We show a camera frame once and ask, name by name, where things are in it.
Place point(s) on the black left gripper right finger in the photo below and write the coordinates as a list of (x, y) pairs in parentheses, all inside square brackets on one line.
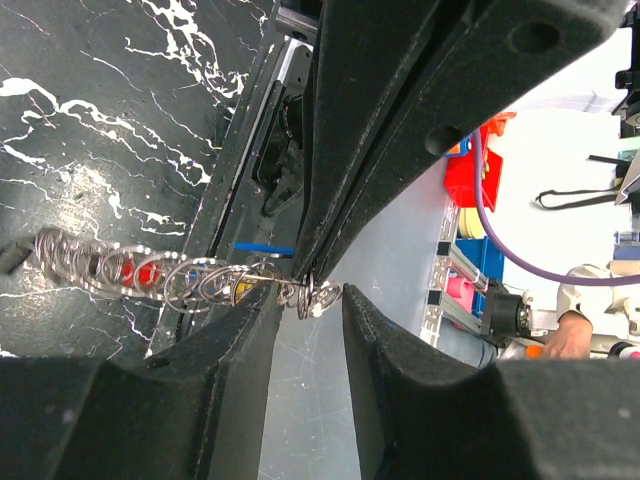
[(421, 414)]

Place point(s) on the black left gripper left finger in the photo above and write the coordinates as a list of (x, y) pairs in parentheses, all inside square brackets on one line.
[(193, 411)]

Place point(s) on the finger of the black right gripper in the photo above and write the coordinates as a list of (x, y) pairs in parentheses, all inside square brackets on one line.
[(513, 46), (374, 117)]

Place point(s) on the round metal keyring disc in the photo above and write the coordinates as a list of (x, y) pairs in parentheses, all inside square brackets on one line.
[(187, 285)]

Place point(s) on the blue tagged key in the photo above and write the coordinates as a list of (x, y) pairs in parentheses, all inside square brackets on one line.
[(265, 249)]

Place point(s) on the person's hand in background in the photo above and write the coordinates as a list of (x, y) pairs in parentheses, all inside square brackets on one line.
[(572, 339)]

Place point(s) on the yellow key tag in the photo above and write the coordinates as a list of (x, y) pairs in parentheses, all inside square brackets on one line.
[(241, 289)]

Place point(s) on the red plastic bin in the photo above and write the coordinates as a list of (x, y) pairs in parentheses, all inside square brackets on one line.
[(459, 179)]

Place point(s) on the red key tag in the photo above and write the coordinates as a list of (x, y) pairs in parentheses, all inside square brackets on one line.
[(145, 277)]

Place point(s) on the blue storage bin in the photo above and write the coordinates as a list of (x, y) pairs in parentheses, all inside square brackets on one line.
[(484, 255)]

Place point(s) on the black front mounting bar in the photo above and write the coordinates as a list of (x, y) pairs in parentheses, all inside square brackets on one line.
[(255, 195)]

